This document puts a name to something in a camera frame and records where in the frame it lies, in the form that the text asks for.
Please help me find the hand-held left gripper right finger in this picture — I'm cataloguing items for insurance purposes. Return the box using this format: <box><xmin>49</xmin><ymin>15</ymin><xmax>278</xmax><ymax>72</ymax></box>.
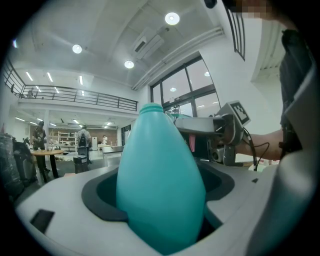
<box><xmin>174</xmin><ymin>159</ymin><xmax>279</xmax><ymax>256</ymax></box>

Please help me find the teal spray bottle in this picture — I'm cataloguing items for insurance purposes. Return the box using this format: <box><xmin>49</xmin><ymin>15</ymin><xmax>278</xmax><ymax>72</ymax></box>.
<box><xmin>116</xmin><ymin>102</ymin><xmax>207</xmax><ymax>256</ymax></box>

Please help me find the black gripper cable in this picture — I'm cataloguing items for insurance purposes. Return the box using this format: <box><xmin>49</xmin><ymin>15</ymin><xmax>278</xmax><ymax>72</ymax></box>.
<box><xmin>242</xmin><ymin>127</ymin><xmax>271</xmax><ymax>172</ymax></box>

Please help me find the white ceiling air conditioner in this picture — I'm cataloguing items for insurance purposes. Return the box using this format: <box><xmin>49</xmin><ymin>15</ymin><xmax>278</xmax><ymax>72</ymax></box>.
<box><xmin>131</xmin><ymin>26</ymin><xmax>165</xmax><ymax>60</ymax></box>

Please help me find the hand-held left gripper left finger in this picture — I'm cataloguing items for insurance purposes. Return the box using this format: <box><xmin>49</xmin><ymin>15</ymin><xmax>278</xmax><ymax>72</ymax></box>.
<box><xmin>14</xmin><ymin>164</ymin><xmax>158</xmax><ymax>256</ymax></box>

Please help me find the person's right hand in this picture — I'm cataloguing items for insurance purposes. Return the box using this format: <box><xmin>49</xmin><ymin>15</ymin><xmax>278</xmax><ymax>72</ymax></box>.
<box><xmin>221</xmin><ymin>117</ymin><xmax>238</xmax><ymax>146</ymax></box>

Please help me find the white shelving unit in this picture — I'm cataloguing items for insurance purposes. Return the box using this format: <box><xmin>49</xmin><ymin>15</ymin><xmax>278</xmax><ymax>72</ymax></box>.
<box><xmin>57</xmin><ymin>130</ymin><xmax>78</xmax><ymax>146</ymax></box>

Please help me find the plastic-wrapped black stack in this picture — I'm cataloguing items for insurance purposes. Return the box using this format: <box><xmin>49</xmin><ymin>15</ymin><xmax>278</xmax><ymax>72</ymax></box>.
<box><xmin>0</xmin><ymin>132</ymin><xmax>25</xmax><ymax>201</ymax></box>

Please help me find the person's dark clothing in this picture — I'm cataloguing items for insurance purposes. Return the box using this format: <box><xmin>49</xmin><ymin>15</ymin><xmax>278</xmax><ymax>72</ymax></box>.
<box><xmin>277</xmin><ymin>28</ymin><xmax>315</xmax><ymax>155</ymax></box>

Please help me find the person's right forearm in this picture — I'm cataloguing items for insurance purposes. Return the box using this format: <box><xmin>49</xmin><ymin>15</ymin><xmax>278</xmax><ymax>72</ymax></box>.
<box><xmin>236</xmin><ymin>128</ymin><xmax>285</xmax><ymax>161</ymax></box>

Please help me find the black balcony railing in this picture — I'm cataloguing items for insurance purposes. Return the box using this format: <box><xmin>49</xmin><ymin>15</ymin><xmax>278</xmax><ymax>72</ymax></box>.
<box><xmin>2</xmin><ymin>58</ymin><xmax>139</xmax><ymax>113</ymax></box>

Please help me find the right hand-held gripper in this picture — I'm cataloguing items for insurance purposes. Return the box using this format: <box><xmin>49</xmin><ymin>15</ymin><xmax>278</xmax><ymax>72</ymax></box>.
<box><xmin>173</xmin><ymin>100</ymin><xmax>252</xmax><ymax>167</ymax></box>

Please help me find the teal and pink spray nozzle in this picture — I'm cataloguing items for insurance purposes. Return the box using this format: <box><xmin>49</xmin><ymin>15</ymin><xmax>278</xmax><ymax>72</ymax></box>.
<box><xmin>164</xmin><ymin>111</ymin><xmax>197</xmax><ymax>153</ymax></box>

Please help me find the round wooden table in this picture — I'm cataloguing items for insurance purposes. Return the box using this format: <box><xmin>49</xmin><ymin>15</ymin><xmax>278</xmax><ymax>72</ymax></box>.
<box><xmin>31</xmin><ymin>149</ymin><xmax>65</xmax><ymax>182</ymax></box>

